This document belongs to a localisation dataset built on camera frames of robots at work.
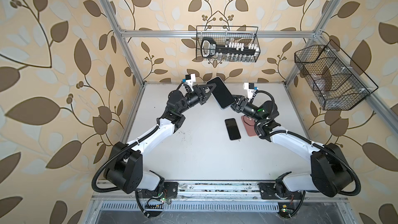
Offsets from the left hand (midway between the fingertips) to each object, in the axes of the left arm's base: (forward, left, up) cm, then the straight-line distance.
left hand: (213, 84), depth 65 cm
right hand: (-2, -5, -6) cm, 8 cm away
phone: (+1, -14, -40) cm, 43 cm away
